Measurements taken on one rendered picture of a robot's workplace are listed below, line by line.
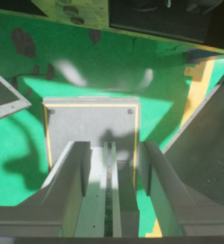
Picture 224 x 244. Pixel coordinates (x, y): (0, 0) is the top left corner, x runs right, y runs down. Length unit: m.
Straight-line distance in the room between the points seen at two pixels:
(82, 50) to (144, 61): 0.51
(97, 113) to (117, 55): 0.55
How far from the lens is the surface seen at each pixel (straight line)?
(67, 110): 1.28
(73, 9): 0.68
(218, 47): 0.94
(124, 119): 1.26
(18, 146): 1.89
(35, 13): 0.90
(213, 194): 0.65
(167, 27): 0.83
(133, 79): 1.55
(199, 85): 1.72
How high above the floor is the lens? 1.54
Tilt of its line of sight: 75 degrees down
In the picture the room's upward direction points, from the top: 179 degrees clockwise
